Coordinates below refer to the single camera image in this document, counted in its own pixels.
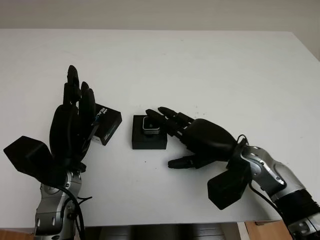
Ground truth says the dark grey robot torso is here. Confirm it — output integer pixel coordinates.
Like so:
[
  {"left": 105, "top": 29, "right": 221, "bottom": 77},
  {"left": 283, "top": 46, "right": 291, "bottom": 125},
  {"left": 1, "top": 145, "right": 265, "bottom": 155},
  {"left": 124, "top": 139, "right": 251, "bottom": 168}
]
[{"left": 83, "top": 224, "right": 237, "bottom": 240}]

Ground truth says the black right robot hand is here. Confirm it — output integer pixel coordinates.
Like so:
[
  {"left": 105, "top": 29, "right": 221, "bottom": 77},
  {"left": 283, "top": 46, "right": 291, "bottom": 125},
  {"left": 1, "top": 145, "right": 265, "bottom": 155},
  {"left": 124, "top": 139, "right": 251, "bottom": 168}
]
[{"left": 144, "top": 106, "right": 241, "bottom": 170}]

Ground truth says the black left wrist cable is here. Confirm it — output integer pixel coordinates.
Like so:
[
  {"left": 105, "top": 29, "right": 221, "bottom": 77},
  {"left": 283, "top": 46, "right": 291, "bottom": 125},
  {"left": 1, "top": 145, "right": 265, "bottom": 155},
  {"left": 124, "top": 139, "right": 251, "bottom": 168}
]
[{"left": 56, "top": 186, "right": 93, "bottom": 240}]

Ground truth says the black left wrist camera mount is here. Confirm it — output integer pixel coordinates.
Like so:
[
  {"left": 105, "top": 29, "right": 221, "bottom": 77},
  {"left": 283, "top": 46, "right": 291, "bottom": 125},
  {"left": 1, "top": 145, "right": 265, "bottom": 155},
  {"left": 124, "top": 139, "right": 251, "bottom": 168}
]
[{"left": 2, "top": 135, "right": 66, "bottom": 185}]

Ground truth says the white table leg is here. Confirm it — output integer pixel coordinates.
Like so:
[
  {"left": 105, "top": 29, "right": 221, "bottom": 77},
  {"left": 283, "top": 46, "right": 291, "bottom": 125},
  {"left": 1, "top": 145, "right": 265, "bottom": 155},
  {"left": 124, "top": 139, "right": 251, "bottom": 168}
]
[{"left": 237, "top": 221, "right": 247, "bottom": 240}]

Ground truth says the black RealSense box lid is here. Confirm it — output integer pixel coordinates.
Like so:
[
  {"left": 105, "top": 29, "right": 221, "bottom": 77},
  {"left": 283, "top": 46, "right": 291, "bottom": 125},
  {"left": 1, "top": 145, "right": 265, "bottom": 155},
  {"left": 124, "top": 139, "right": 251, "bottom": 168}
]
[{"left": 91, "top": 102, "right": 123, "bottom": 146}]

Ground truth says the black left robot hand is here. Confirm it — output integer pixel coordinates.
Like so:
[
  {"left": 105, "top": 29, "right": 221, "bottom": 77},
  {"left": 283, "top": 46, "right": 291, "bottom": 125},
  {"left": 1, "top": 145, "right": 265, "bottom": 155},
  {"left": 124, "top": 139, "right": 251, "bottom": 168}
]
[{"left": 49, "top": 64, "right": 97, "bottom": 173}]

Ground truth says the small silver depth camera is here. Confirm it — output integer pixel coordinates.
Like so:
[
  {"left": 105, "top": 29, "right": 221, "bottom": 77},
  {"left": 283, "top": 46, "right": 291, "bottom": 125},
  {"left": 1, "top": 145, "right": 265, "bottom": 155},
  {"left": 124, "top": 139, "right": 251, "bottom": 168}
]
[{"left": 141, "top": 116, "right": 161, "bottom": 136}]

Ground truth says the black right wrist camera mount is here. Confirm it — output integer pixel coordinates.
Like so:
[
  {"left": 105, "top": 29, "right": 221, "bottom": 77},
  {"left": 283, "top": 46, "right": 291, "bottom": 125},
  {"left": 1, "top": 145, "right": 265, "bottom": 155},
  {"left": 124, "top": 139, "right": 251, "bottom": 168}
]
[{"left": 206, "top": 154, "right": 252, "bottom": 211}]

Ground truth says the black camera box base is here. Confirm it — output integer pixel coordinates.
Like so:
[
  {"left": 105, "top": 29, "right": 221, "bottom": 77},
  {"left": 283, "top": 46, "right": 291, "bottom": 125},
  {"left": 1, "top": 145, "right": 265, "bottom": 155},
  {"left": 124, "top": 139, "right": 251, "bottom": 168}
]
[{"left": 131, "top": 114, "right": 168, "bottom": 151}]

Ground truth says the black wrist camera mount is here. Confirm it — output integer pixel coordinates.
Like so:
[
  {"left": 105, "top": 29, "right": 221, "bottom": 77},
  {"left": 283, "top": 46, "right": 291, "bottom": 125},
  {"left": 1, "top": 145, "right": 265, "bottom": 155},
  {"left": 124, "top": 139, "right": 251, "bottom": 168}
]
[
  {"left": 206, "top": 154, "right": 252, "bottom": 211},
  {"left": 2, "top": 135, "right": 66, "bottom": 185}
]

